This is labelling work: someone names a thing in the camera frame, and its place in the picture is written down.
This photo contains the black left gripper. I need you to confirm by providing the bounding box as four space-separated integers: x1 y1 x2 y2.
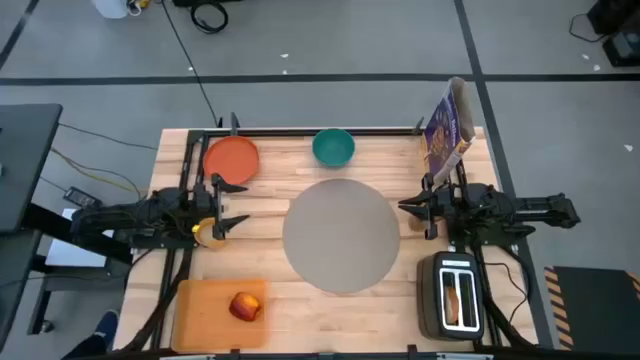
191 172 251 241

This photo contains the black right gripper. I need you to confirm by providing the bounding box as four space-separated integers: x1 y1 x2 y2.
397 173 464 241

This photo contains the orange plate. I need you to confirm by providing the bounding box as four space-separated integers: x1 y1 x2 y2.
203 135 261 186

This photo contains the purple cereal box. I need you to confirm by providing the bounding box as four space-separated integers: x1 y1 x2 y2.
422 76 477 185

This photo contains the red yellow apple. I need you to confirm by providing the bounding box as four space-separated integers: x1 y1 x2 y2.
228 291 263 322

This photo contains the teal bowl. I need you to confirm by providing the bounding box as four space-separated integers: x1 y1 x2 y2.
312 128 357 168

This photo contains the yellow cup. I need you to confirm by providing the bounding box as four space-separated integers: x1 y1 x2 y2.
191 217 229 250

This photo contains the grey round placemat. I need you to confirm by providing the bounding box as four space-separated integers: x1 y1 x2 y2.
282 178 401 295

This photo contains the toast slice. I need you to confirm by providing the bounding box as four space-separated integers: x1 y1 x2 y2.
446 285 461 325

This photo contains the pale orange cup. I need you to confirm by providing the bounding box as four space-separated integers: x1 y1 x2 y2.
170 278 270 351

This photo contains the black power adapter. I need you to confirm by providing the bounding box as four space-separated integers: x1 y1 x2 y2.
63 186 104 210

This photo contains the white sheet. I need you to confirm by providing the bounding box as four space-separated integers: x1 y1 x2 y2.
44 208 114 269

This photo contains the person's shoe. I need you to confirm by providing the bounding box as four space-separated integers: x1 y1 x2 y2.
94 309 120 346

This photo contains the black yellow striped mat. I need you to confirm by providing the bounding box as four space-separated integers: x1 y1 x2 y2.
543 265 640 356

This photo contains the person's leg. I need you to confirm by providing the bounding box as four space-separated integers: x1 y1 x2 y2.
62 334 109 360

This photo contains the black desk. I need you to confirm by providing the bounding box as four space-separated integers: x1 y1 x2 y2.
0 103 134 351

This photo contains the white container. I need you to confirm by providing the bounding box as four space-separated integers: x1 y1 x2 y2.
92 0 130 20

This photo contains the black equipment box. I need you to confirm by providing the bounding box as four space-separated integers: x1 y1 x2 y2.
587 0 640 69

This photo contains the black left arm cable bundle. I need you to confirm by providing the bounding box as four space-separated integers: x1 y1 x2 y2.
122 247 195 352

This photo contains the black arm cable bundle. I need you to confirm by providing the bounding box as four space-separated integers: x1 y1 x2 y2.
122 247 195 352
472 239 537 349

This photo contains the yellow floor cable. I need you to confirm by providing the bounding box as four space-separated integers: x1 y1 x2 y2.
49 147 144 199

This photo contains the black toaster cord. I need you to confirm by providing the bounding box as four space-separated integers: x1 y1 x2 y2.
482 259 532 326

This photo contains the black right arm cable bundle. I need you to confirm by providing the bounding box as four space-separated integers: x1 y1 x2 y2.
472 239 537 349

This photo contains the long black floor cable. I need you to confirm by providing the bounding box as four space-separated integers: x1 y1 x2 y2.
160 0 222 127

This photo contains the coiled black cable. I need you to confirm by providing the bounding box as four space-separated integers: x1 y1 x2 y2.
189 1 230 35

